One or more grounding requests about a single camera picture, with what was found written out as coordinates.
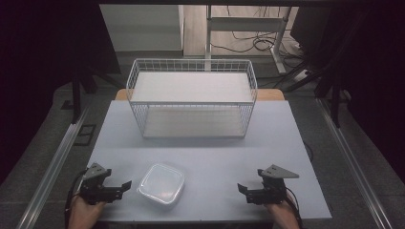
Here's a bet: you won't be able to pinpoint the wooden board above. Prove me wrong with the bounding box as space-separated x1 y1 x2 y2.
114 88 286 102

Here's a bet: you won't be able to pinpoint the aluminium rail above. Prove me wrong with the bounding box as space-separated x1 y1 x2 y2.
15 104 91 229
315 97 396 229

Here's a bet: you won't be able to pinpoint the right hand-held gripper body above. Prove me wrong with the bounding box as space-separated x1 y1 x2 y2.
251 163 300 205

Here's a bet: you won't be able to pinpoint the black floor cables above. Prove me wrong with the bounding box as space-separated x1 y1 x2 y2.
210 5 309 89

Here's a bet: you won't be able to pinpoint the white power strip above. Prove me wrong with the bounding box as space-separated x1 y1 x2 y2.
292 69 309 83

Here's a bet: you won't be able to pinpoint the black floor socket frame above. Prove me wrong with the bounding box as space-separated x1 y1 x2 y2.
74 123 97 147

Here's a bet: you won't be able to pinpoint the person's left hand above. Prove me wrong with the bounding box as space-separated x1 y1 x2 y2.
67 193 107 229

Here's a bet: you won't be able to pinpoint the white wire shelf rack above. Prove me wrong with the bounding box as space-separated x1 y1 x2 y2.
125 57 259 139

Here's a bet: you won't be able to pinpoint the white metal desk frame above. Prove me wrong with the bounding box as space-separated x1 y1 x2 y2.
204 5 293 74

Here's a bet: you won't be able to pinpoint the black metal stand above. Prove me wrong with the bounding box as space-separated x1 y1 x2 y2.
70 66 99 125
313 63 343 129

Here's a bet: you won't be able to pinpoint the clear plastic container with lid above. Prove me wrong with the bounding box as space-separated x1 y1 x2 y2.
137 162 186 210

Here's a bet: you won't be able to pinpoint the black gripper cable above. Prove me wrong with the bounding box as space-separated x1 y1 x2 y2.
64 169 88 229
285 186 305 229

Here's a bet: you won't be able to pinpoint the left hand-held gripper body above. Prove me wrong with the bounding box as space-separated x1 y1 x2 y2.
78 162 117 205

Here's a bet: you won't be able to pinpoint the person's right hand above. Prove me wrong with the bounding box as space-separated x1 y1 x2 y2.
263 192 301 229

